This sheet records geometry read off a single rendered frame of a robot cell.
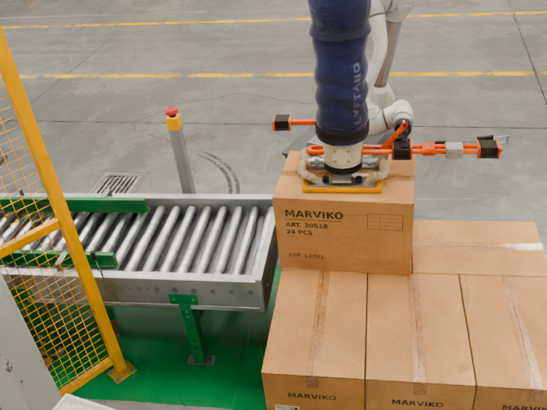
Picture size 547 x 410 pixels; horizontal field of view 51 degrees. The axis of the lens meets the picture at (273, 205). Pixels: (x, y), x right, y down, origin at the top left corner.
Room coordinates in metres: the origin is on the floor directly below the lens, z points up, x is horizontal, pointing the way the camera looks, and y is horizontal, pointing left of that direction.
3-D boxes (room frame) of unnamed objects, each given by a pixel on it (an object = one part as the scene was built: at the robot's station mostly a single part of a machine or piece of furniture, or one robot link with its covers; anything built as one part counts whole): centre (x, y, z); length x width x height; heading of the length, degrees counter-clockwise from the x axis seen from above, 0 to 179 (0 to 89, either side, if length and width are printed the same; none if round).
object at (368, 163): (2.17, -0.33, 1.01); 0.34 x 0.25 x 0.06; 78
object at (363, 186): (2.07, -0.31, 0.97); 0.34 x 0.10 x 0.05; 78
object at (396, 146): (2.11, -0.57, 1.07); 0.10 x 0.08 x 0.06; 168
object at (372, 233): (2.16, -0.34, 0.74); 0.60 x 0.40 x 0.40; 74
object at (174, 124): (2.86, 0.49, 0.50); 0.07 x 0.07 x 1.00; 78
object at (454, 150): (2.07, -0.78, 1.07); 0.07 x 0.07 x 0.04; 78
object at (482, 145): (2.03, -0.91, 1.07); 0.08 x 0.07 x 0.05; 78
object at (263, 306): (2.25, 0.03, 0.48); 0.70 x 0.03 x 0.15; 168
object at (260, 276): (2.25, 0.03, 0.58); 0.70 x 0.03 x 0.06; 168
